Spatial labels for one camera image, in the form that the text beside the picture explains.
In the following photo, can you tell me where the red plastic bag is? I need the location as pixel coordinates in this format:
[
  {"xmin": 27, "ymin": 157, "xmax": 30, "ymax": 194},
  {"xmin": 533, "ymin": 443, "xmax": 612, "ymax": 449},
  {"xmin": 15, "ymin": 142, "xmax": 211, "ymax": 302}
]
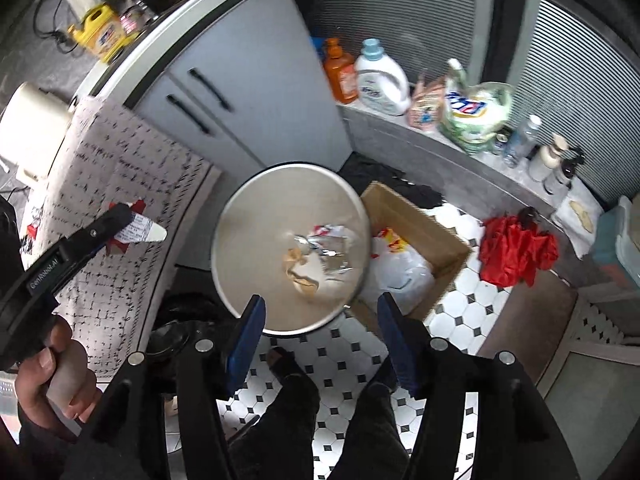
[{"xmin": 477, "ymin": 214, "xmax": 561, "ymax": 289}]

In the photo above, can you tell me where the clear plastic bottle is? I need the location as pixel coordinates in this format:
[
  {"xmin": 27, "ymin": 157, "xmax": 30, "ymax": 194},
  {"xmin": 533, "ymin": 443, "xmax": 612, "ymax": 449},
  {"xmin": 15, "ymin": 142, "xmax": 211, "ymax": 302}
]
[{"xmin": 502, "ymin": 114, "xmax": 544, "ymax": 169}]

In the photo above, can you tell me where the white plastic bag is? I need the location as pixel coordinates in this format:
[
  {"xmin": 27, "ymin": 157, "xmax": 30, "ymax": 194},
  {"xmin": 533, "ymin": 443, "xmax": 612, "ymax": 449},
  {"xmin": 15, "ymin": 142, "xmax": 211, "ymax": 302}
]
[{"xmin": 357, "ymin": 227, "xmax": 437, "ymax": 317}]

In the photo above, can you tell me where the person's left forearm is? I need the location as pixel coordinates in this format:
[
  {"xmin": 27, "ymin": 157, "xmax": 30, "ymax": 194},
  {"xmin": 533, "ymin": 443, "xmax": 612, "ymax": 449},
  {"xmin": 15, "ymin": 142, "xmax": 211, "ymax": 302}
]
[{"xmin": 15, "ymin": 405, "xmax": 103, "ymax": 480}]

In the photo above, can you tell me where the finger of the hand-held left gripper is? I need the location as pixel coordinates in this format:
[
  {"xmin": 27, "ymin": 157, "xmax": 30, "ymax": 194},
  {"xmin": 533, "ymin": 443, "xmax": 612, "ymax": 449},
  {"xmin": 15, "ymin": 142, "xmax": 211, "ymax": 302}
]
[{"xmin": 59, "ymin": 202, "xmax": 134, "ymax": 262}]

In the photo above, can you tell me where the green white refill bag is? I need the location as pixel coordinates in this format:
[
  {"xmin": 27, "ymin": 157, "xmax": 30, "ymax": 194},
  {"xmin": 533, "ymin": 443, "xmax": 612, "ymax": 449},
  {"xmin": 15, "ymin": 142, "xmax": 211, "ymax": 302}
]
[{"xmin": 440, "ymin": 58, "xmax": 516, "ymax": 156}]

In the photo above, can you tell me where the pink snack bag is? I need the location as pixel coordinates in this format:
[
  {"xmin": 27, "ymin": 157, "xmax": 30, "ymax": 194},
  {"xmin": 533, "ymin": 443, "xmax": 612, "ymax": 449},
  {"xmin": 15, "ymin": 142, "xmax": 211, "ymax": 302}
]
[{"xmin": 406, "ymin": 77, "xmax": 449, "ymax": 134}]

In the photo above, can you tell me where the orange bottle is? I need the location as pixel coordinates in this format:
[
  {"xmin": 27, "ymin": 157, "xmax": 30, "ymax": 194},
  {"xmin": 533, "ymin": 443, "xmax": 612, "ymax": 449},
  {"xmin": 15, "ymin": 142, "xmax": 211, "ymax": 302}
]
[{"xmin": 320, "ymin": 37, "xmax": 360, "ymax": 106}]

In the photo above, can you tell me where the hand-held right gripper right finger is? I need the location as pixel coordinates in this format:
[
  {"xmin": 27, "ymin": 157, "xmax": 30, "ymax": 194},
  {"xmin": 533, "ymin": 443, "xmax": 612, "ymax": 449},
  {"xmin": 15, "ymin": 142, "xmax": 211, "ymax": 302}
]
[{"xmin": 376, "ymin": 292, "xmax": 581, "ymax": 480}]

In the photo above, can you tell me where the pale teal container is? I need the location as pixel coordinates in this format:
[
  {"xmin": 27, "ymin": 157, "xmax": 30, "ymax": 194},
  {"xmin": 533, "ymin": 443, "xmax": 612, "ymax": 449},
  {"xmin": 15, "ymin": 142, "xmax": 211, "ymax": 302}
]
[{"xmin": 595, "ymin": 195, "xmax": 640, "ymax": 287}]

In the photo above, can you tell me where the white laundry detergent bottle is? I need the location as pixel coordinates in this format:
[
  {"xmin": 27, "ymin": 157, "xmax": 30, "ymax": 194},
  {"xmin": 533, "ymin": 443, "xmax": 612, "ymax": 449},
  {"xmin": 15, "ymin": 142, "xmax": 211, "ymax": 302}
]
[{"xmin": 354, "ymin": 38, "xmax": 411, "ymax": 116}]

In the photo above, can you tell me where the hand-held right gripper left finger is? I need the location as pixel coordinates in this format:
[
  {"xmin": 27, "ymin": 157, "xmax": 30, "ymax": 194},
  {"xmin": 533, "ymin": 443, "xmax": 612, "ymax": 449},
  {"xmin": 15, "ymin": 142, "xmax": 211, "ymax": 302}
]
[{"xmin": 95, "ymin": 294, "xmax": 268, "ymax": 480}]

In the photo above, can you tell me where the black cloth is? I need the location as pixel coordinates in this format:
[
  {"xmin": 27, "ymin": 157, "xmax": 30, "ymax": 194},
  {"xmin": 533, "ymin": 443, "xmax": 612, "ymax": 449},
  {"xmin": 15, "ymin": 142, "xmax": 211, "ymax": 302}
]
[{"xmin": 345, "ymin": 152, "xmax": 447, "ymax": 209}]

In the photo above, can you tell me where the ribbed glass sliding door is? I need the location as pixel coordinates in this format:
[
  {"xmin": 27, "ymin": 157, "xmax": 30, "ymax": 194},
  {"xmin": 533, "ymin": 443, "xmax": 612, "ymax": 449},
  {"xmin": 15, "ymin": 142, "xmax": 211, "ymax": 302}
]
[{"xmin": 310, "ymin": 0, "xmax": 640, "ymax": 207}]

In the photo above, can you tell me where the white air fryer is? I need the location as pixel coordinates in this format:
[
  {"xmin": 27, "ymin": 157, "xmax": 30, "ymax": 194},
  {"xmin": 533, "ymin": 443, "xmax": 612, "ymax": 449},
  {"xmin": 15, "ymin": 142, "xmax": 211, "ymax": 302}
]
[{"xmin": 0, "ymin": 81, "xmax": 76, "ymax": 187}]

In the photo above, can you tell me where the silver foil wrapper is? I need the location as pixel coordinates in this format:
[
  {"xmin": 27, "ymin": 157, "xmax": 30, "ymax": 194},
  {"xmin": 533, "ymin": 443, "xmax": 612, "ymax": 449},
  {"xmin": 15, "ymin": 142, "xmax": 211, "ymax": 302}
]
[{"xmin": 292, "ymin": 224, "xmax": 362, "ymax": 282}]

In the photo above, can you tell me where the white flat packet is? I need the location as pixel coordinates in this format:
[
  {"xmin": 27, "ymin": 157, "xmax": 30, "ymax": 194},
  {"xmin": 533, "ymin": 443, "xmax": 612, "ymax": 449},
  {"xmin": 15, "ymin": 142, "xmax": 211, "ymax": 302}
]
[{"xmin": 552, "ymin": 180, "xmax": 604, "ymax": 257}]

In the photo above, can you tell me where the person's right leg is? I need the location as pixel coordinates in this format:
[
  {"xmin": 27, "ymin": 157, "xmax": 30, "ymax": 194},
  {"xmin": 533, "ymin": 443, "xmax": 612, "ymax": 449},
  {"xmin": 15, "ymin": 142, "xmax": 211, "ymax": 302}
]
[{"xmin": 330, "ymin": 355, "xmax": 412, "ymax": 480}]

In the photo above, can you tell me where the patterned white tablecloth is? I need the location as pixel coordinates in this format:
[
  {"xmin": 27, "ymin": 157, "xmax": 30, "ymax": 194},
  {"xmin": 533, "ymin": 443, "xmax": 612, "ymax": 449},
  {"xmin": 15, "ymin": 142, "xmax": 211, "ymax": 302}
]
[{"xmin": 20, "ymin": 95, "xmax": 224, "ymax": 379}]

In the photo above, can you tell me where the white round bin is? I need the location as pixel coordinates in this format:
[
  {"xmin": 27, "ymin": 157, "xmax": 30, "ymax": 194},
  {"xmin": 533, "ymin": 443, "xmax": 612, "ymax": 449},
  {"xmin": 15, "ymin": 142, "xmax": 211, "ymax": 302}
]
[{"xmin": 210, "ymin": 162, "xmax": 372, "ymax": 338}]

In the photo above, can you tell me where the person's left leg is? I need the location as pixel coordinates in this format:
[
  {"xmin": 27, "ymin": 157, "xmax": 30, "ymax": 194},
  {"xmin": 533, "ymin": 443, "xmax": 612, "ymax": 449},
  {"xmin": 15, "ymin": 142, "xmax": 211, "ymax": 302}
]
[{"xmin": 227, "ymin": 346, "xmax": 322, "ymax": 480}]

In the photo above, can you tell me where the yellow detergent bottle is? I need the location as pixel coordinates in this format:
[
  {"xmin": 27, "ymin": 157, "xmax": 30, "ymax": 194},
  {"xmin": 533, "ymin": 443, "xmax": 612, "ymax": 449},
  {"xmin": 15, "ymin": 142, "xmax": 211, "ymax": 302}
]
[{"xmin": 67, "ymin": 4, "xmax": 127, "ymax": 64}]

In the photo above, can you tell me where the person's left hand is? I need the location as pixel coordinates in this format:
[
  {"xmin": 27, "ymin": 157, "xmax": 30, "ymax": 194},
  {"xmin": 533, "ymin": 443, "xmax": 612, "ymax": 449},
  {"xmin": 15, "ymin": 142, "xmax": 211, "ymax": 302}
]
[{"xmin": 15, "ymin": 317, "xmax": 104, "ymax": 424}]

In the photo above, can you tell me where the dark spray bottle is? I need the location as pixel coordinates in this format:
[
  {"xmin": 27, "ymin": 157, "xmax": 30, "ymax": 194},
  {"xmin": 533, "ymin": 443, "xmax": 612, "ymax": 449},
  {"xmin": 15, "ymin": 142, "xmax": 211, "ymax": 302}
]
[{"xmin": 542, "ymin": 147, "xmax": 586, "ymax": 196}]

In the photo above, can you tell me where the brown floor mat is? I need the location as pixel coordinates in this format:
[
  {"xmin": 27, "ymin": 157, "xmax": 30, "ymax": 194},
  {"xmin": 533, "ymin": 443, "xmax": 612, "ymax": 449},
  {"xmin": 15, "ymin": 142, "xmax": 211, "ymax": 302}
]
[{"xmin": 475, "ymin": 280, "xmax": 579, "ymax": 377}]

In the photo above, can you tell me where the white red printed wrapper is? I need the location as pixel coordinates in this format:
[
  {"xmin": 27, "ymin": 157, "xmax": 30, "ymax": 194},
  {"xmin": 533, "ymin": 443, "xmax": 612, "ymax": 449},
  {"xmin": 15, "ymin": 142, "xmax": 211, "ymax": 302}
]
[{"xmin": 107, "ymin": 199, "xmax": 169, "ymax": 257}]

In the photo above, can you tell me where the cream pump bottle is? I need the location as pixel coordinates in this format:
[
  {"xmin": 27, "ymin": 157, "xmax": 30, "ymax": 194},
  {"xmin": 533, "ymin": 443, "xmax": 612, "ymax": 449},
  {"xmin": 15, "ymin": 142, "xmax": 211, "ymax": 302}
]
[{"xmin": 527, "ymin": 140, "xmax": 569, "ymax": 184}]

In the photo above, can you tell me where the person's leg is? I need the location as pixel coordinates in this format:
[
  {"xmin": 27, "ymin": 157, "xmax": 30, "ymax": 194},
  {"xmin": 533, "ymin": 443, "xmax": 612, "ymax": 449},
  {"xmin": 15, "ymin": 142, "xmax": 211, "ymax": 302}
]
[
  {"xmin": 330, "ymin": 355, "xmax": 412, "ymax": 480},
  {"xmin": 227, "ymin": 346, "xmax": 322, "ymax": 480}
]

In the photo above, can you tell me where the black hanging cable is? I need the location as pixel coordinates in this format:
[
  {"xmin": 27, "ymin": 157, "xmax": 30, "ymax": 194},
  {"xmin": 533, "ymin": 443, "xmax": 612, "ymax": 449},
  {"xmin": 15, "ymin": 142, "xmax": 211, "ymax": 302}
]
[{"xmin": 32, "ymin": 0, "xmax": 72, "ymax": 44}]

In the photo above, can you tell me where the small pink bottle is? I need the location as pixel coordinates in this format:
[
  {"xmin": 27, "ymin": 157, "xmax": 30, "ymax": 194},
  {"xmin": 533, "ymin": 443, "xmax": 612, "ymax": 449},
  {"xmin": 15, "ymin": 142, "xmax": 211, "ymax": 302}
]
[{"xmin": 120, "ymin": 5, "xmax": 147, "ymax": 39}]

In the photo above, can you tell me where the cardboard box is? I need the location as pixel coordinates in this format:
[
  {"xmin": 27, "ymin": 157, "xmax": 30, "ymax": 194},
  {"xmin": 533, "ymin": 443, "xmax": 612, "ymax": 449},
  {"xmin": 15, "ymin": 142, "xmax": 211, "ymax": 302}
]
[{"xmin": 345, "ymin": 181, "xmax": 472, "ymax": 333}]

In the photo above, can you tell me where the brown paper scrap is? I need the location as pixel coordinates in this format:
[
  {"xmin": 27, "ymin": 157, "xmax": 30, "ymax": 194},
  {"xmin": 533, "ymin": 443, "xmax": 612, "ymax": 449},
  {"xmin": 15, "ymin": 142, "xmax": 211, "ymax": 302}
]
[{"xmin": 282, "ymin": 247, "xmax": 322, "ymax": 297}]

